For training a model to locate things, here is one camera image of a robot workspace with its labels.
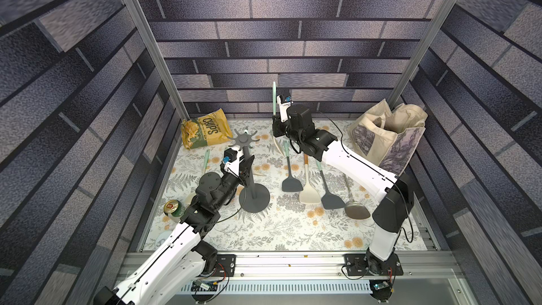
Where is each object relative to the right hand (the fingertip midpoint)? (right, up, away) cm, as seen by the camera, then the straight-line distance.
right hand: (272, 115), depth 79 cm
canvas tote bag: (+44, -9, 0) cm, 45 cm away
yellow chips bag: (-34, -5, +27) cm, 44 cm away
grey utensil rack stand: (-8, -35, +11) cm, 38 cm away
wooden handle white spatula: (+15, -34, +11) cm, 39 cm away
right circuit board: (+38, -63, -6) cm, 74 cm away
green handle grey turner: (+24, -36, +9) cm, 44 cm away
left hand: (-7, -14, -9) cm, 19 cm away
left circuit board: (-25, -60, -8) cm, 65 cm away
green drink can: (-37, -34, -3) cm, 50 cm away
